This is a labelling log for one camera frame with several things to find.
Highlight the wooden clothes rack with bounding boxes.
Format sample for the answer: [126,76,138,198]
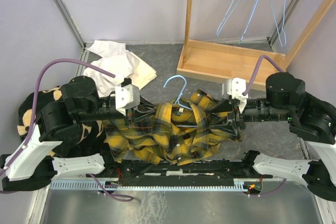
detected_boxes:
[176,0,335,83]

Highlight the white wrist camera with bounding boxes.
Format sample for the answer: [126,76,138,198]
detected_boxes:
[115,74,140,116]
[222,78,248,113]

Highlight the yellow plaid shirt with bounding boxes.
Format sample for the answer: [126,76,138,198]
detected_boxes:
[102,90,243,165]

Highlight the white shirt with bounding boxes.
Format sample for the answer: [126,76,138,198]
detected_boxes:
[83,40,157,97]

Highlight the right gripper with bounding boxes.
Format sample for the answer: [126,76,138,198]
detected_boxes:
[207,95,291,135]

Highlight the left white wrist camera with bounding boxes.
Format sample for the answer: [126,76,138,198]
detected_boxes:
[115,74,140,116]

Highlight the black floral blanket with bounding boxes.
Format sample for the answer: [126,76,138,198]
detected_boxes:
[16,84,118,162]

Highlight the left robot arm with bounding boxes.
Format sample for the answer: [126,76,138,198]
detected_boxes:
[1,76,154,193]

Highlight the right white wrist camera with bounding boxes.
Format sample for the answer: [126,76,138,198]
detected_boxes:
[222,78,248,113]

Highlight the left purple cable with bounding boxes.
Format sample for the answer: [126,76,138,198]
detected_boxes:
[0,58,118,195]

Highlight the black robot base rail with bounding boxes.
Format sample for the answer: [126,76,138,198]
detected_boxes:
[95,151,272,186]

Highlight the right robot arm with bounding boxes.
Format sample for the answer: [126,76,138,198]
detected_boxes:
[211,72,335,201]

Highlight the aluminium corner post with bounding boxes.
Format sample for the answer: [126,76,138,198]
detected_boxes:
[53,0,86,48]

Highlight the white slotted cable duct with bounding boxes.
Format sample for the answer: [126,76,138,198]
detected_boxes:
[49,179,248,192]

